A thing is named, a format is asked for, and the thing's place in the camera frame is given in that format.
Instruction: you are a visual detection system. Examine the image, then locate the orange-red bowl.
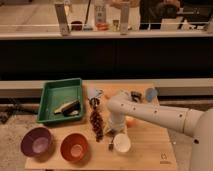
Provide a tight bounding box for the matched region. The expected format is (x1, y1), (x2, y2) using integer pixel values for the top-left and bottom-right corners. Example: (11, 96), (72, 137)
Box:
(60, 133), (89, 163)

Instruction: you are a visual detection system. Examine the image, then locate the light blue cup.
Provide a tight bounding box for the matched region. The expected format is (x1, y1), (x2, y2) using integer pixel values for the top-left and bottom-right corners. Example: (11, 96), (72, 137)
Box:
(145, 88), (158, 102)

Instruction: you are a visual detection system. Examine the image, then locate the bunch of dark grapes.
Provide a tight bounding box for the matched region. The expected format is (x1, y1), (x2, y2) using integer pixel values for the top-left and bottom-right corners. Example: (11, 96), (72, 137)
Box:
(90, 110), (103, 142)

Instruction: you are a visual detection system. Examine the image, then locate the orange ball fruit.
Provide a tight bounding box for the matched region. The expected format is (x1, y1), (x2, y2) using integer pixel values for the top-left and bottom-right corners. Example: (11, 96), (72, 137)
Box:
(126, 116), (136, 127)

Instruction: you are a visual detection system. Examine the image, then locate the person in background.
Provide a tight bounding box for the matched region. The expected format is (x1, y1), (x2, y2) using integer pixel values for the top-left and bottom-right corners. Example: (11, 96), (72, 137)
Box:
(139, 0), (180, 30)

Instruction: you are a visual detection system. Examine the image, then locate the purple bowl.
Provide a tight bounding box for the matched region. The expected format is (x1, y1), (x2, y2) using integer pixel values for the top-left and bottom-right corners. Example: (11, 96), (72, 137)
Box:
(20, 127), (53, 157)

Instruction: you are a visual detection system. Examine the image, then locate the green plastic tray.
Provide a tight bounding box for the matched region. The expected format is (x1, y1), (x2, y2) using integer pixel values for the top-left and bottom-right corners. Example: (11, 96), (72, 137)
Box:
(37, 78), (84, 124)

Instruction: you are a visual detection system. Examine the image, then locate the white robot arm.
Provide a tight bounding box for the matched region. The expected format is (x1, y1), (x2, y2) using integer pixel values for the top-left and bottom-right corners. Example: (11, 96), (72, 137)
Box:
(107, 91), (213, 171)

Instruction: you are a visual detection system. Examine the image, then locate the wooden board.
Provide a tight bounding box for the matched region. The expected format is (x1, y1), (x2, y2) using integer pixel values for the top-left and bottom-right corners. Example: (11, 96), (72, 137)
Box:
(24, 82), (179, 171)

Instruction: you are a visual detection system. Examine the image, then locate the white cup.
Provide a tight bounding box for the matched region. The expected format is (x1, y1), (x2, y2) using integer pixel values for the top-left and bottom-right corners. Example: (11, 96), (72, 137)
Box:
(114, 133), (131, 153)

